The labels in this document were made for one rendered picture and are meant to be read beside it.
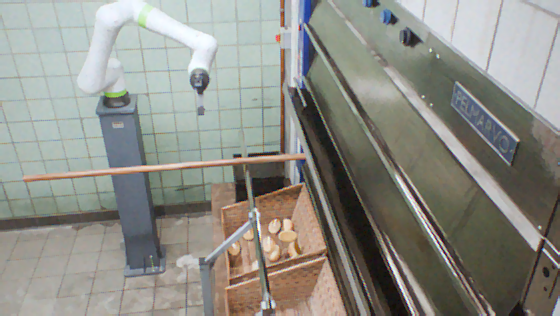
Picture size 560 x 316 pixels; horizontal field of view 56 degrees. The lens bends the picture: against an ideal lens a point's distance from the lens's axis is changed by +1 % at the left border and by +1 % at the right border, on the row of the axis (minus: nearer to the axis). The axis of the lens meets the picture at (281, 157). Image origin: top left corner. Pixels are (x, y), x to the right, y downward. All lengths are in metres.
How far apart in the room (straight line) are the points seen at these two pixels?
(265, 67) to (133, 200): 1.22
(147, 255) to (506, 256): 2.82
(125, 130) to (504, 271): 2.39
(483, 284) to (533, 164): 0.26
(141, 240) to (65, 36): 1.35
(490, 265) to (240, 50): 2.67
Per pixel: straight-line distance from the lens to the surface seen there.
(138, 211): 3.35
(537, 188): 0.93
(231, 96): 3.59
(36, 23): 3.55
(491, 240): 1.07
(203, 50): 2.55
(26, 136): 3.89
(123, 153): 3.13
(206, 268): 2.25
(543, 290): 0.94
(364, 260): 1.56
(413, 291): 1.41
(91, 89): 2.84
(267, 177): 2.93
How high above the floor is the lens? 2.46
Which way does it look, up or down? 32 degrees down
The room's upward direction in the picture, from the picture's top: straight up
